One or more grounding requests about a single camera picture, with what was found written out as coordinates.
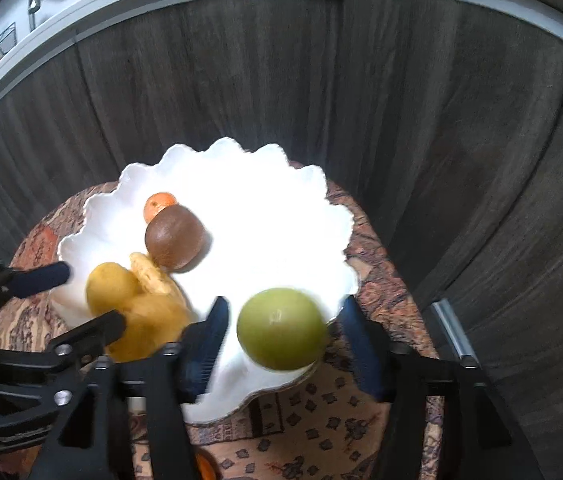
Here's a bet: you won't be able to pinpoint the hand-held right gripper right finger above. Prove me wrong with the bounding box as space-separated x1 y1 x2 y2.
339 295 545 480

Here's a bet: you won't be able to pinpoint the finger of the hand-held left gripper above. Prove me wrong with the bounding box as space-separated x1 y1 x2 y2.
0 261 71 306
48 311 127 362

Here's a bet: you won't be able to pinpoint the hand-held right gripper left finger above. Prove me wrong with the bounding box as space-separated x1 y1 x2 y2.
29 296 232 480

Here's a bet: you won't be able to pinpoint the yellow apple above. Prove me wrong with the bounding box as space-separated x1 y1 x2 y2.
86 261 142 318

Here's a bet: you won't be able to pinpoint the yellow mango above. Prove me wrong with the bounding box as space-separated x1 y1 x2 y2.
106 280 192 363

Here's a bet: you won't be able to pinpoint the green apple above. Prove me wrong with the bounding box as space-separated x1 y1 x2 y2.
236 287 329 372

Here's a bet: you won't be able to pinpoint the small banana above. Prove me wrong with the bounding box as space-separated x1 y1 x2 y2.
129 252 172 296

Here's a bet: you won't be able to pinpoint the brown kiwi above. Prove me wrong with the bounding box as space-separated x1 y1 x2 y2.
144 205 209 272

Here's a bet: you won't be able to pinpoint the white scalloped bowl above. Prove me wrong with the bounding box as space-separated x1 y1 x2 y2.
56 137 362 426

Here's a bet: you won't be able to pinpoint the orange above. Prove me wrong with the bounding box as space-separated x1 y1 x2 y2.
144 191 180 223
194 452 220 480

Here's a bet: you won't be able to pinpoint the patterned paisley tablecloth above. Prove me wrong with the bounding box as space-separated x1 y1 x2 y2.
0 160 442 480

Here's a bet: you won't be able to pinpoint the dark wood kitchen cabinets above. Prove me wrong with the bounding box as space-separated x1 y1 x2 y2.
0 0 563 411

